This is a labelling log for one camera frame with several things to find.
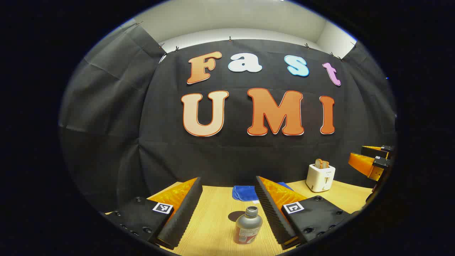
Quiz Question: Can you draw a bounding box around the white toaster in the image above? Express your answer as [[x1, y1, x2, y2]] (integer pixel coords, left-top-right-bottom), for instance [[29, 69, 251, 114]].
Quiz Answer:
[[306, 164, 336, 193]]

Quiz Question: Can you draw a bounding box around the blue towel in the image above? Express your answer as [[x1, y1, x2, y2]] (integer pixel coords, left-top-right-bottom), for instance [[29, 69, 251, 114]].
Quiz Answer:
[[232, 182, 294, 202]]

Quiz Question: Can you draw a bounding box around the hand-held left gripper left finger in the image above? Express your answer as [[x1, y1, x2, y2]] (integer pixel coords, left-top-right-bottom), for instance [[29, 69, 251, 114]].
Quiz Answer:
[[107, 177, 203, 250]]

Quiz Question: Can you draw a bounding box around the silver water bottle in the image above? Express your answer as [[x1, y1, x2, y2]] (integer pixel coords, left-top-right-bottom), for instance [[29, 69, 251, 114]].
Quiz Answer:
[[234, 206, 264, 245]]

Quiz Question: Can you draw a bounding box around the black backdrop cloth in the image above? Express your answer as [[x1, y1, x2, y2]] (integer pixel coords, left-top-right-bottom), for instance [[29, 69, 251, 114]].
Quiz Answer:
[[59, 23, 397, 214]]

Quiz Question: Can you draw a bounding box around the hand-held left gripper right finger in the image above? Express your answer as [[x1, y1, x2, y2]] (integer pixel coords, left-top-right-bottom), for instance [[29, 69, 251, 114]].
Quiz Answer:
[[255, 176, 356, 250]]

